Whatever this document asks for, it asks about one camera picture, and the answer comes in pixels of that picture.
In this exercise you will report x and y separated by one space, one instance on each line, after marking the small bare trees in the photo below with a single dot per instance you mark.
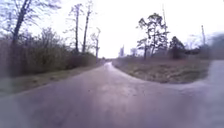
96 43

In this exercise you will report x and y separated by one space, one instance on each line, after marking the grey asphalt road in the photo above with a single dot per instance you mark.
106 100

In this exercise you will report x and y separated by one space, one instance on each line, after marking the grass field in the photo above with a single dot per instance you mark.
160 71

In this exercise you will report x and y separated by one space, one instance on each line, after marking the group of pine trees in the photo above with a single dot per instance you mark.
154 36

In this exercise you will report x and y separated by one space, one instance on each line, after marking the dark evergreen tree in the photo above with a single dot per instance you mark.
175 48

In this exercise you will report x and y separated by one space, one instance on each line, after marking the tall pole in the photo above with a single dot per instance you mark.
164 20

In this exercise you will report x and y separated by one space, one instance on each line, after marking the brown hedge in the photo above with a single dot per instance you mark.
43 60

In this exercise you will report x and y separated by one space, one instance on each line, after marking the grass verge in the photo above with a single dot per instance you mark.
40 80

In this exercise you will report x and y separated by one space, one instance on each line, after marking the short pole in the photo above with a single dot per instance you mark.
203 35

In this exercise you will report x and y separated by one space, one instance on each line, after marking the large bare tree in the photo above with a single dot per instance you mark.
18 25

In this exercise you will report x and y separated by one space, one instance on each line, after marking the brown bushes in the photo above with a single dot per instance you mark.
215 50

